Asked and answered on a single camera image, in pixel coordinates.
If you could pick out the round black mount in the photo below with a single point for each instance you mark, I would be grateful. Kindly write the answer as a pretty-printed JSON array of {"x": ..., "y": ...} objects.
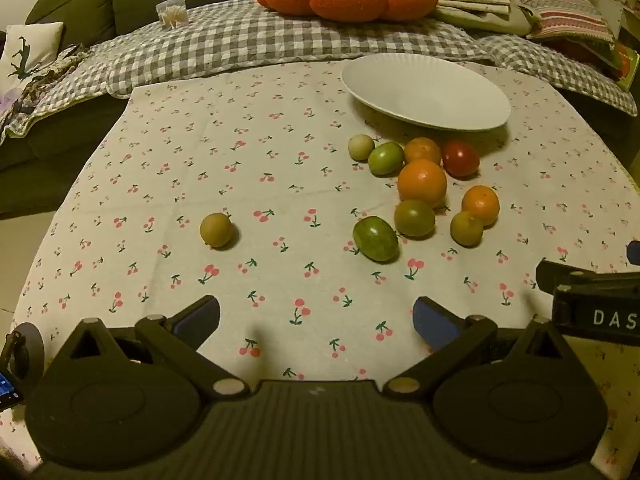
[{"x": 27, "y": 347}]

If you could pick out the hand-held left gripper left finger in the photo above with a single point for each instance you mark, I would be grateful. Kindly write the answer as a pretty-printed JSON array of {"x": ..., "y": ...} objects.
[{"x": 197, "y": 322}]

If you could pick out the olive round fruit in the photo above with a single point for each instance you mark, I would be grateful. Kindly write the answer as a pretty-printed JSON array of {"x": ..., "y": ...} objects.
[{"x": 216, "y": 230}]

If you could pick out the green oval fruit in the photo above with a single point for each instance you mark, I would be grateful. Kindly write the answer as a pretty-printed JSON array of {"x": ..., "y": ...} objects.
[{"x": 375, "y": 238}]

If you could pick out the white plate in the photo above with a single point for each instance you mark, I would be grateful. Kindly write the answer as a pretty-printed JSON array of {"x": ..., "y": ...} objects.
[{"x": 425, "y": 90}]

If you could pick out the folded striped cloth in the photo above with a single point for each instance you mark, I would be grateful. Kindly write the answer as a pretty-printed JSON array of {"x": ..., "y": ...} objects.
[{"x": 560, "y": 10}]

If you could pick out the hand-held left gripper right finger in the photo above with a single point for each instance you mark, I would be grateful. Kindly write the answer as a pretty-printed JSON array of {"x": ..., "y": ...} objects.
[{"x": 435, "y": 322}]

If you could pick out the green tomato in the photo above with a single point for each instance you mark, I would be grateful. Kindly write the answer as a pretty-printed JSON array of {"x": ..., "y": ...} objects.
[{"x": 385, "y": 158}]

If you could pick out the smartphone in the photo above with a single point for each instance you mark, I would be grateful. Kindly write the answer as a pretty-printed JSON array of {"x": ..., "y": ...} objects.
[{"x": 10, "y": 390}]

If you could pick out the white printed cushion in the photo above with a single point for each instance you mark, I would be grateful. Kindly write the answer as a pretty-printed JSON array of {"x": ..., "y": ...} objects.
[{"x": 30, "y": 50}]

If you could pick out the pale yellow round fruit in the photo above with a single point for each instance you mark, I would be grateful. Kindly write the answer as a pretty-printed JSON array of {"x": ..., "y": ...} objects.
[{"x": 361, "y": 147}]

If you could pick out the colourful book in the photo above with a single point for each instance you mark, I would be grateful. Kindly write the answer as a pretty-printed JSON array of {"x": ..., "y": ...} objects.
[{"x": 620, "y": 62}]

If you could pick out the large orange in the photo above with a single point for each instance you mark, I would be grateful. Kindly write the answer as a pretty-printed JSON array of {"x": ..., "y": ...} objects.
[{"x": 422, "y": 183}]

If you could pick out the grey checked blanket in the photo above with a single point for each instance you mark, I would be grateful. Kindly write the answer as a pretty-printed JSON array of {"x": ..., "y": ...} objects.
[{"x": 225, "y": 45}]

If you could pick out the small yellow-green fruit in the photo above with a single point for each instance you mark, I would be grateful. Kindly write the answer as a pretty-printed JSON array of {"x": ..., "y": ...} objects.
[{"x": 467, "y": 228}]

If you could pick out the red tomato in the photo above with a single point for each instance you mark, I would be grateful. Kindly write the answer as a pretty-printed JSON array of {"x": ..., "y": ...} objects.
[{"x": 460, "y": 158}]

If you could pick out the clear toothpick container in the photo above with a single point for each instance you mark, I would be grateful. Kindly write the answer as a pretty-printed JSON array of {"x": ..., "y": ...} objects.
[{"x": 172, "y": 12}]

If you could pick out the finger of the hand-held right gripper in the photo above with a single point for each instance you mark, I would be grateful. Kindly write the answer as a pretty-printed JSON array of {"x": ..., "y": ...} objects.
[
  {"x": 634, "y": 252},
  {"x": 575, "y": 275}
]

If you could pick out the green-yellow round fruit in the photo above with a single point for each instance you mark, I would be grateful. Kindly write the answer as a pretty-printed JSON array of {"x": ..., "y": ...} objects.
[{"x": 414, "y": 218}]

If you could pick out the cherry print tablecloth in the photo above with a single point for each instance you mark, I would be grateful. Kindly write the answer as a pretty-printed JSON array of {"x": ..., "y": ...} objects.
[{"x": 250, "y": 170}]

